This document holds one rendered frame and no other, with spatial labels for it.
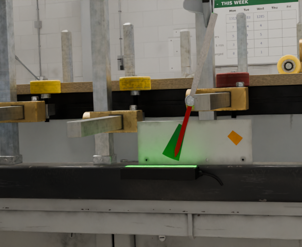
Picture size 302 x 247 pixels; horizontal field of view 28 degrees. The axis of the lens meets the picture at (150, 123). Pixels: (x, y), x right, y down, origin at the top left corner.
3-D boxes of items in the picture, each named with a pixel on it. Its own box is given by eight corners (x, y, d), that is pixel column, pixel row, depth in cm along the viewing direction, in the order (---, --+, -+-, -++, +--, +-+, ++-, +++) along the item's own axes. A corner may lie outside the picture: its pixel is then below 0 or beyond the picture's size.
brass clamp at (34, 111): (35, 122, 147) (34, 101, 147) (-14, 123, 150) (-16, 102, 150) (47, 120, 153) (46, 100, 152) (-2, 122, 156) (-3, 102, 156)
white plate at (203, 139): (252, 164, 134) (250, 119, 133) (138, 165, 141) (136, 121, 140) (252, 164, 135) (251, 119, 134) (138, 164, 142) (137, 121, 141)
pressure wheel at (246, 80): (248, 118, 146) (246, 69, 145) (215, 119, 148) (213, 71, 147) (251, 116, 154) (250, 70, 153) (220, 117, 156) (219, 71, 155)
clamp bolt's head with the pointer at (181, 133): (178, 160, 137) (197, 96, 135) (168, 156, 137) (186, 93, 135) (180, 159, 138) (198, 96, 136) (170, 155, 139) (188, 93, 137)
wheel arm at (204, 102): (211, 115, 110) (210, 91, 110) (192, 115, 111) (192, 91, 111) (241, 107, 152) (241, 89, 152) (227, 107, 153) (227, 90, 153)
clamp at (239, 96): (246, 110, 134) (245, 86, 134) (185, 111, 137) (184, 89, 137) (249, 109, 139) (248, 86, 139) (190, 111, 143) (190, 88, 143)
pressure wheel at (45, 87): (66, 121, 163) (65, 78, 162) (38, 123, 159) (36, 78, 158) (54, 120, 170) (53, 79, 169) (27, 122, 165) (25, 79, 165)
